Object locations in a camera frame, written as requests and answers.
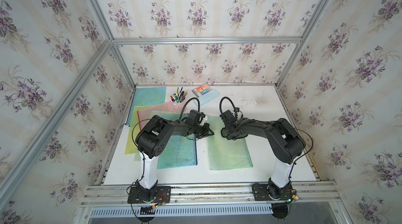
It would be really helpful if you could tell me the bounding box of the green and grey cleaning cloth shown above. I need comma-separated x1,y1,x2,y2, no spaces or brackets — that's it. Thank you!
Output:
220,128,233,140

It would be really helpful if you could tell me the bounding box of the light green document bag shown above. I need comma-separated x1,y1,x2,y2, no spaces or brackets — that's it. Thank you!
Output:
133,110,177,163

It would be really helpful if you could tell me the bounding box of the large teal document bag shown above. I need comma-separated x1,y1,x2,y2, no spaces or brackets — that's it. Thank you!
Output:
155,113,198,170

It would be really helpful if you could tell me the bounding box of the pale green document bag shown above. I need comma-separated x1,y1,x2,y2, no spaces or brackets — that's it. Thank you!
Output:
207,116,253,171

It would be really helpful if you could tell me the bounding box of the blue mesh document bag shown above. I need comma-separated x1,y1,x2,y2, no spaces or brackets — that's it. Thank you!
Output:
126,86,166,126

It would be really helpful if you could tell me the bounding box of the pink mesh document bag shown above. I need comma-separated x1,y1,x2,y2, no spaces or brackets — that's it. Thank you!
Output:
137,102,184,130

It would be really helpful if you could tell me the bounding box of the yellow mesh document bag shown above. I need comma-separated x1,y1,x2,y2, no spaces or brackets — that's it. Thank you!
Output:
124,105,153,155

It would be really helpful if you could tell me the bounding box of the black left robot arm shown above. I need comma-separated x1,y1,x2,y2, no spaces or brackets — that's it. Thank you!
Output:
135,110,214,197

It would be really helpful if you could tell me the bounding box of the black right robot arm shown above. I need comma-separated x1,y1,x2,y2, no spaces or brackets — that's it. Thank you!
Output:
220,111,306,199

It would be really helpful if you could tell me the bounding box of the pink metal pen bucket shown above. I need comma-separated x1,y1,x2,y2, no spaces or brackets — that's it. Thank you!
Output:
170,87,187,109

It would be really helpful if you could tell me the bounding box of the light blue booklet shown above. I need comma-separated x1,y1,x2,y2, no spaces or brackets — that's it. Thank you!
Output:
198,90,220,107

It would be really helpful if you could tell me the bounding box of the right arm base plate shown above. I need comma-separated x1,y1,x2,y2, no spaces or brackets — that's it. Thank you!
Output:
252,182,297,201

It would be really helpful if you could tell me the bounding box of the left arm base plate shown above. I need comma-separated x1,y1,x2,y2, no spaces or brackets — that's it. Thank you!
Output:
127,185,172,204

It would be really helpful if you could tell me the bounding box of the aluminium mounting rail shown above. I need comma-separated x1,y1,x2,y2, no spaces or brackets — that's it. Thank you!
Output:
79,181,341,207

